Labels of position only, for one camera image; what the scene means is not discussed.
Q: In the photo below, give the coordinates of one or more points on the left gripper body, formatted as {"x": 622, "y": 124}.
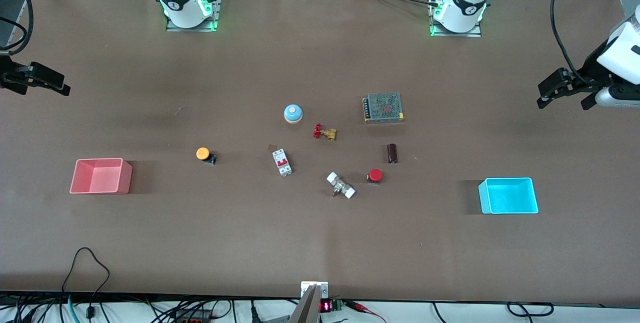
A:
{"x": 588, "y": 74}

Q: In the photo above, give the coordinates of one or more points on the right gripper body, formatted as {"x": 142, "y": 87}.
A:
{"x": 11, "y": 74}

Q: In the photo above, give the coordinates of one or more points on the yellow push button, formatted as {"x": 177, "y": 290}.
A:
{"x": 203, "y": 153}

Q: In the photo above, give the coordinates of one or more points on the red push button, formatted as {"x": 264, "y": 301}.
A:
{"x": 375, "y": 176}

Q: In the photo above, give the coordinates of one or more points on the pink plastic box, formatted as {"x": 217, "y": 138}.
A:
{"x": 100, "y": 177}

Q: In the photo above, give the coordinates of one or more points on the cyan plastic box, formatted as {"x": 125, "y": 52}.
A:
{"x": 509, "y": 196}

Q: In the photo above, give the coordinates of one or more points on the metal mesh power supply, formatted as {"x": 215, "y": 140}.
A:
{"x": 383, "y": 107}

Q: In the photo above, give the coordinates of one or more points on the dark brown cylinder capacitor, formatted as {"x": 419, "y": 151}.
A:
{"x": 392, "y": 153}

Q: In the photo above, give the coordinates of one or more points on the metal valve with white ends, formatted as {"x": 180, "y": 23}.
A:
{"x": 341, "y": 185}

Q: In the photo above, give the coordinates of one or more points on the white circuit breaker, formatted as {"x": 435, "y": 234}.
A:
{"x": 282, "y": 162}

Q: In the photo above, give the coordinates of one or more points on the blue dome button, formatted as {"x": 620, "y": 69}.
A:
{"x": 293, "y": 113}

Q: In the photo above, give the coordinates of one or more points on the red clip lead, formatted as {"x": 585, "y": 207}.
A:
{"x": 365, "y": 308}

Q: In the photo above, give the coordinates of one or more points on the red digit display module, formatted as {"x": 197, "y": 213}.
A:
{"x": 326, "y": 306}

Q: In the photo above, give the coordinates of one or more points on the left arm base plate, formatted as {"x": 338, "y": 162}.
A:
{"x": 477, "y": 32}

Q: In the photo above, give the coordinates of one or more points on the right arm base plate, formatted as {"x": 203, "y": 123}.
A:
{"x": 218, "y": 3}

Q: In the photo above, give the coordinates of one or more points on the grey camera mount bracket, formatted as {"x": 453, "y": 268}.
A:
{"x": 311, "y": 303}

